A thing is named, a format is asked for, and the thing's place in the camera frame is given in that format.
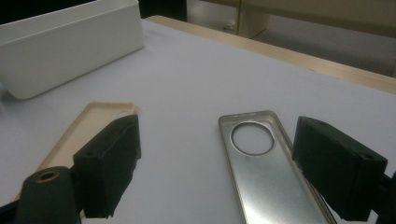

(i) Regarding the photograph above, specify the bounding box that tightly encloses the wooden bench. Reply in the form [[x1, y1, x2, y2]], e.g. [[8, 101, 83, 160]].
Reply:
[[199, 0, 396, 40]]

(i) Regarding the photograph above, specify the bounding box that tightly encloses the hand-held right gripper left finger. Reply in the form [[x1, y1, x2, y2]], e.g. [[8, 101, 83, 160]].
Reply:
[[73, 114, 142, 218]]

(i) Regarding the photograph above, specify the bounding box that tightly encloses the white storage box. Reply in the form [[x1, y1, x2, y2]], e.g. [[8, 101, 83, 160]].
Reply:
[[0, 0, 145, 101]]

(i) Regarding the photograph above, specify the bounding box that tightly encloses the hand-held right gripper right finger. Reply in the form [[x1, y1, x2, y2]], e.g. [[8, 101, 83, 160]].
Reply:
[[291, 115, 389, 222]]

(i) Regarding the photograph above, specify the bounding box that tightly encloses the wooden table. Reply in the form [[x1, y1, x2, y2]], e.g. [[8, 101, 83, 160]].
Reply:
[[145, 14, 396, 96]]

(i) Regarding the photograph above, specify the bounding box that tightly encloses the beige phone case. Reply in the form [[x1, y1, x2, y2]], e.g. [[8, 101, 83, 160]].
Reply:
[[10, 101, 138, 218]]

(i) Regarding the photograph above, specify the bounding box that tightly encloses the white table mat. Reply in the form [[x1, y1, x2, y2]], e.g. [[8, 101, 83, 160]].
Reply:
[[0, 19, 396, 224]]

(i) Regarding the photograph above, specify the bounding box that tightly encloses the crumpled paper scrap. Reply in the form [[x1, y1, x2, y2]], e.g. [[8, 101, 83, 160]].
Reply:
[[222, 21, 239, 34]]

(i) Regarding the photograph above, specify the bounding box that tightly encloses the silver phone case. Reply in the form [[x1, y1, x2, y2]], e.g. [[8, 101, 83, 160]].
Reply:
[[218, 109, 339, 224]]

